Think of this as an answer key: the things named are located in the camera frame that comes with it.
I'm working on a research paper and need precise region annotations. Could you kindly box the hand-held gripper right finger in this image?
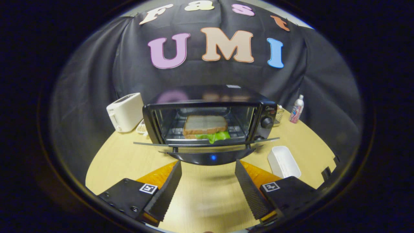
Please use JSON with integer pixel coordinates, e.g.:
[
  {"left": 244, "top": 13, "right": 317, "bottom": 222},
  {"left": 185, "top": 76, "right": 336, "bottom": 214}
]
[{"left": 235, "top": 159, "right": 322, "bottom": 224}]

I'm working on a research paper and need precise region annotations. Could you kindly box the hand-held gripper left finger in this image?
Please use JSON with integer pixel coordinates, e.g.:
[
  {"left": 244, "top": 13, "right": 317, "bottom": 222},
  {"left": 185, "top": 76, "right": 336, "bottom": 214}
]
[{"left": 97, "top": 161, "right": 182, "bottom": 227}]

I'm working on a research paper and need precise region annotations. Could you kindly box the sandwich with lettuce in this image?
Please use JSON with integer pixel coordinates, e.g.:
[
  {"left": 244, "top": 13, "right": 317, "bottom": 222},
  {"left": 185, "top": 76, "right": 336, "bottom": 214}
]
[{"left": 182, "top": 115, "right": 232, "bottom": 145}]

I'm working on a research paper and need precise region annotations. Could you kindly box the black toaster oven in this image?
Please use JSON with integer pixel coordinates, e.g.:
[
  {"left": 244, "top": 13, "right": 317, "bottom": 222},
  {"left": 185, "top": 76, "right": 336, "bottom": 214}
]
[{"left": 133, "top": 84, "right": 280, "bottom": 166}]

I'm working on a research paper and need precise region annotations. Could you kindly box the white pop-up toaster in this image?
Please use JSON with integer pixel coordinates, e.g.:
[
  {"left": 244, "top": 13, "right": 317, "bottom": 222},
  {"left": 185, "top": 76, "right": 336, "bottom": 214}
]
[{"left": 106, "top": 93, "right": 145, "bottom": 133}]

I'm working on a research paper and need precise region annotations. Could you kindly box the white plastic tray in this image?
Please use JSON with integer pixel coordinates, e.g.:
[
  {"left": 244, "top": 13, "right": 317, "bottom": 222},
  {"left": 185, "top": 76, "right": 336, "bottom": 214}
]
[{"left": 267, "top": 146, "right": 302, "bottom": 179}]

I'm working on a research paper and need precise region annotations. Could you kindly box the small white basket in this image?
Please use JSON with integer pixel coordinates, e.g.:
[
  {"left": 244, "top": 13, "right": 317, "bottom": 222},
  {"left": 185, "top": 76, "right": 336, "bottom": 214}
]
[{"left": 136, "top": 120, "right": 149, "bottom": 136}]

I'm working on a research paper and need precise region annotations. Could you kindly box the pink and white bottle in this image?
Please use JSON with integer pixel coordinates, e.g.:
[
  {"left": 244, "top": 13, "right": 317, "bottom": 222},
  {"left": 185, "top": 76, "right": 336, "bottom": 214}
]
[{"left": 289, "top": 94, "right": 305, "bottom": 124}]

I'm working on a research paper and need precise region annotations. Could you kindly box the wire mesh holder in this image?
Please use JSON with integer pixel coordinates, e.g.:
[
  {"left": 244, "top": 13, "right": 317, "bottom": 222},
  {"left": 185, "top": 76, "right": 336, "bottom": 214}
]
[{"left": 274, "top": 105, "right": 285, "bottom": 127}]

